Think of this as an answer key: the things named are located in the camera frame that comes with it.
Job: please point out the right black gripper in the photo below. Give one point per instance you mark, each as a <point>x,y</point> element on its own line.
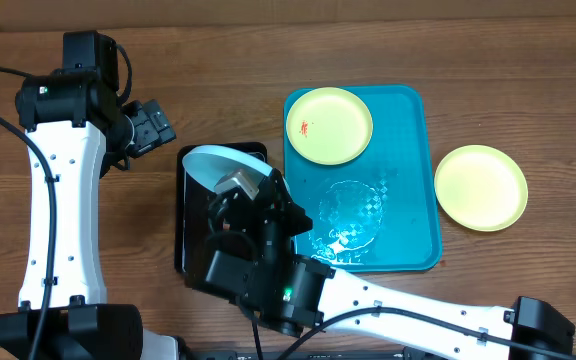
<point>286,218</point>

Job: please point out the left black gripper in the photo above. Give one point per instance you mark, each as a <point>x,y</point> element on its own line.
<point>152,133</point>

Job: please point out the light blue plate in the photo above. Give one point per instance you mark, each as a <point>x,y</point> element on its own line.
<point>207,164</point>

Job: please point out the yellow plate tray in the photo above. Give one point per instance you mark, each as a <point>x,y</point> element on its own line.
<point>329,126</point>
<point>481,188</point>

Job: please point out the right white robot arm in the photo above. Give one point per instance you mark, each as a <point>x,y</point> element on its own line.
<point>251,262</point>

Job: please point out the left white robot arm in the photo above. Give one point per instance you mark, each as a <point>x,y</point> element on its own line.
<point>74,125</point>

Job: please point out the black water tray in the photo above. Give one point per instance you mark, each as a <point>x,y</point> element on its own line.
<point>192,201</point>

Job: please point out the teal plastic serving tray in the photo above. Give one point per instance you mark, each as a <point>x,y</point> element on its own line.
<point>378,212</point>

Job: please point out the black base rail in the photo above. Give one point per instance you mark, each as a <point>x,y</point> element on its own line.
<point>404,354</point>

